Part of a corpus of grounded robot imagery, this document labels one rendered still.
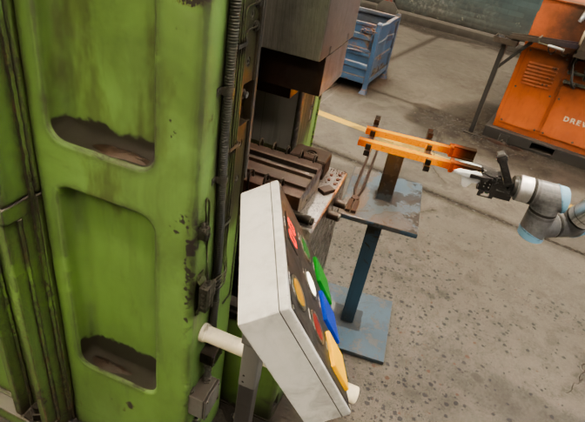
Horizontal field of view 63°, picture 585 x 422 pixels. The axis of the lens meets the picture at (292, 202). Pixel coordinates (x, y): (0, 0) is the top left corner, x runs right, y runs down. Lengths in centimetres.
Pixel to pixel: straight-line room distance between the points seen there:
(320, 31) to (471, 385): 173
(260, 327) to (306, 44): 64
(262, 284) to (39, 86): 69
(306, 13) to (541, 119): 396
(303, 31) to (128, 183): 51
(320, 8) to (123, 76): 44
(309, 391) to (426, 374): 152
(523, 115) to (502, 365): 287
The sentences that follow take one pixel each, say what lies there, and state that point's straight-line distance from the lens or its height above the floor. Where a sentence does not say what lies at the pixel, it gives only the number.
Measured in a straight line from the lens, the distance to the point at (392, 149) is 171.
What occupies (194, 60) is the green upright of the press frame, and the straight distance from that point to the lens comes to 92.
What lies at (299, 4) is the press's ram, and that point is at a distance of 109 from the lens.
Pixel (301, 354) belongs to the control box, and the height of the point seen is 111.
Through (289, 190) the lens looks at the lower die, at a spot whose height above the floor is 98.
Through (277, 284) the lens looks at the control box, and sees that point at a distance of 71.
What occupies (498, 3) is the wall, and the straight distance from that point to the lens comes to 890.
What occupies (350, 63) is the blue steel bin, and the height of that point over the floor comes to 26.
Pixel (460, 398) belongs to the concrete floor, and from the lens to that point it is 229.
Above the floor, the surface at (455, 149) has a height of 98.
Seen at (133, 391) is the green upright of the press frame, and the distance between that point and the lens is 166.
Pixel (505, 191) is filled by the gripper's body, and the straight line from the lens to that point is 178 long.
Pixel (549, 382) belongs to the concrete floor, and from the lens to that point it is 259.
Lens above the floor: 167
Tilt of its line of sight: 33 degrees down
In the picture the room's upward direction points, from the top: 10 degrees clockwise
